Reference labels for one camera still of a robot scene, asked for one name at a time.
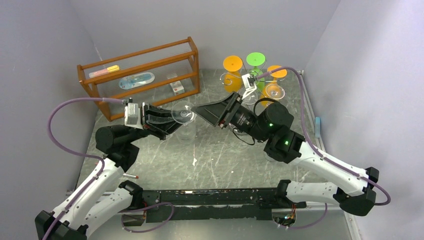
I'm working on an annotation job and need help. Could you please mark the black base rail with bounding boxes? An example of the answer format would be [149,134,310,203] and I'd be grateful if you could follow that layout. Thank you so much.
[122,187,294,223]

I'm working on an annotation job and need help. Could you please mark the red grey marker pen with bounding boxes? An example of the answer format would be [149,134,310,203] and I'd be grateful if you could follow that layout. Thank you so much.
[122,173,139,179]

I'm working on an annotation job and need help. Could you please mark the small white box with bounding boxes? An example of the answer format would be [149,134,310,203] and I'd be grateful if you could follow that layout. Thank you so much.
[169,80,185,96]

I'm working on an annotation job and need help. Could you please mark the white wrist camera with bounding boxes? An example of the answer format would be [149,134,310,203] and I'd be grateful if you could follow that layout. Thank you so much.
[241,73,257,100]
[124,98,141,126]

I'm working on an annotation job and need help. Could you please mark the chrome wine glass rack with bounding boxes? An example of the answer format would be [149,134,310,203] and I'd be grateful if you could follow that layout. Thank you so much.
[219,52,287,101]

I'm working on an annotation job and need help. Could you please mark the yellow pink highlighter pen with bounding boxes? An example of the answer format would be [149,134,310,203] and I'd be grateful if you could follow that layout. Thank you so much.
[88,65,120,78]

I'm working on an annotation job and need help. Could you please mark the orange plastic goblet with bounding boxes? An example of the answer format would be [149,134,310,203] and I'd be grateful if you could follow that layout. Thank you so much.
[222,55,243,93]
[260,69,288,99]

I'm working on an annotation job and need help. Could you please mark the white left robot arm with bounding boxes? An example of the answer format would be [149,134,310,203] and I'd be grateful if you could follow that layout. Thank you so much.
[35,102,181,240]

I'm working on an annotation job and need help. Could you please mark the green plastic goblet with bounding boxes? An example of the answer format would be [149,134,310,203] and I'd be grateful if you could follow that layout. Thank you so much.
[246,52,267,91]

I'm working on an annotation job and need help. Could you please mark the orange wooden shelf rack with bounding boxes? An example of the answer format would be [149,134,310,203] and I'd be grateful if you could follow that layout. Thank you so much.
[76,36,201,106]

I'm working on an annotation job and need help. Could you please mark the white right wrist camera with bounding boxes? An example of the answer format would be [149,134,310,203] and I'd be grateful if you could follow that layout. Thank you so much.
[241,73,257,100]

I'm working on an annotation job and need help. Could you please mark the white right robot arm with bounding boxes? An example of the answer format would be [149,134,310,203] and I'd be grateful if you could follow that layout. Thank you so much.
[192,92,379,217]

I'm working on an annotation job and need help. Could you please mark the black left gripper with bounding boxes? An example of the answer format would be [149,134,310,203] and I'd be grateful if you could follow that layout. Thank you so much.
[126,102,192,144]

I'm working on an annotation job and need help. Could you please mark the clear plastic wine glass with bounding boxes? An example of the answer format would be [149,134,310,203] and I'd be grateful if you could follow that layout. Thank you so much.
[264,83,286,101]
[171,101,197,144]

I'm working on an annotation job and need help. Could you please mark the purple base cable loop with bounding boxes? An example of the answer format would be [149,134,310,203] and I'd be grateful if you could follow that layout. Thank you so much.
[120,202,174,234]

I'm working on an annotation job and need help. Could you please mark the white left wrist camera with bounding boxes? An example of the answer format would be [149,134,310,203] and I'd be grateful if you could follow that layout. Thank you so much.
[124,98,141,126]

